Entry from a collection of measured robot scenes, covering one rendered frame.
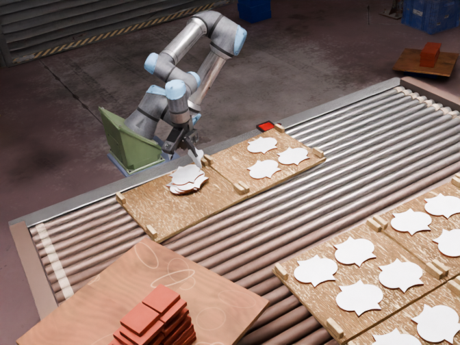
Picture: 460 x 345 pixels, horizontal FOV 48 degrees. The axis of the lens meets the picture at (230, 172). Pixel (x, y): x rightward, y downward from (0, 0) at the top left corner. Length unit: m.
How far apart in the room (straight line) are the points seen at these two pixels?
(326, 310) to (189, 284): 0.42
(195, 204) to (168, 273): 0.48
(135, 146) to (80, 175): 1.83
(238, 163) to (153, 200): 0.41
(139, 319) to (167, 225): 0.72
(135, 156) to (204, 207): 0.50
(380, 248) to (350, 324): 0.34
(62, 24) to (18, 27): 0.50
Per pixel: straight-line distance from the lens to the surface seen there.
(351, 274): 1.72
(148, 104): 2.37
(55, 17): 6.59
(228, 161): 2.25
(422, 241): 1.87
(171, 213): 2.00
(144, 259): 1.68
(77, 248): 2.00
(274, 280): 1.72
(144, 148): 2.36
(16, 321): 3.17
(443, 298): 1.70
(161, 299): 1.32
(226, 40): 2.28
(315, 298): 1.65
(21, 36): 6.52
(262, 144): 2.32
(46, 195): 4.02
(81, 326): 1.55
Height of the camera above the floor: 2.17
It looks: 35 degrees down
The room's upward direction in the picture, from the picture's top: 6 degrees counter-clockwise
